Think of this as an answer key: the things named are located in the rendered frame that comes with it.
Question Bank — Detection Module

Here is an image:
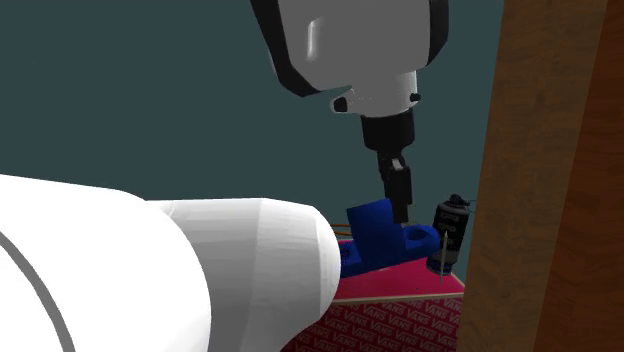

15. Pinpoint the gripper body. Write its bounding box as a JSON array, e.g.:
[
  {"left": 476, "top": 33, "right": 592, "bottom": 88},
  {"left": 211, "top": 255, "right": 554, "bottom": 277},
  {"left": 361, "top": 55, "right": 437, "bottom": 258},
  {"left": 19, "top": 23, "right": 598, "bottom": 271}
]
[{"left": 360, "top": 107, "right": 417, "bottom": 163}]

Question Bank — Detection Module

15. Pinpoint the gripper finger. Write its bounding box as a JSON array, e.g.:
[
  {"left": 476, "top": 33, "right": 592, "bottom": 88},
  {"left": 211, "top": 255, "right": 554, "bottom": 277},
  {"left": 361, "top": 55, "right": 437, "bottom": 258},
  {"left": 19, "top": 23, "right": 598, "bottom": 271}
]
[{"left": 378, "top": 155, "right": 414, "bottom": 226}]

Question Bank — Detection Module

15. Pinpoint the blue block with holes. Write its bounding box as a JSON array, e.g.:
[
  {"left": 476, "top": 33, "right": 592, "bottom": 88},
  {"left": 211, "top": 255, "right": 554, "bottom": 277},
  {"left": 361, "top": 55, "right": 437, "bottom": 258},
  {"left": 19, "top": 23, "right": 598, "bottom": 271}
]
[{"left": 338, "top": 197, "right": 441, "bottom": 280}]

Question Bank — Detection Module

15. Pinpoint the red patterned box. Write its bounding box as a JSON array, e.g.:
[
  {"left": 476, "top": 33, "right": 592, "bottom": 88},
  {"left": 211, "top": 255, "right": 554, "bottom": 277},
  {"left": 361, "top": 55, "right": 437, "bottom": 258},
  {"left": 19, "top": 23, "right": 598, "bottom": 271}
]
[{"left": 279, "top": 237, "right": 466, "bottom": 352}]

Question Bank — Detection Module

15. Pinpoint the brown wooden panel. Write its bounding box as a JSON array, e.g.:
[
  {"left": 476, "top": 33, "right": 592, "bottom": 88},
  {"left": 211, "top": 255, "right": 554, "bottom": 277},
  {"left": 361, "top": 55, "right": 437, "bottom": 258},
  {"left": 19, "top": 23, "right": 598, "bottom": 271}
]
[{"left": 455, "top": 0, "right": 624, "bottom": 352}]

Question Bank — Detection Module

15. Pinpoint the black cylinder with wires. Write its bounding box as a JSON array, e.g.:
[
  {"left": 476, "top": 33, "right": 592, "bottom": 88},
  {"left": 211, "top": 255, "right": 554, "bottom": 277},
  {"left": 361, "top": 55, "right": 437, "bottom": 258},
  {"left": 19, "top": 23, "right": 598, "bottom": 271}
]
[{"left": 425, "top": 193, "right": 473, "bottom": 277}]

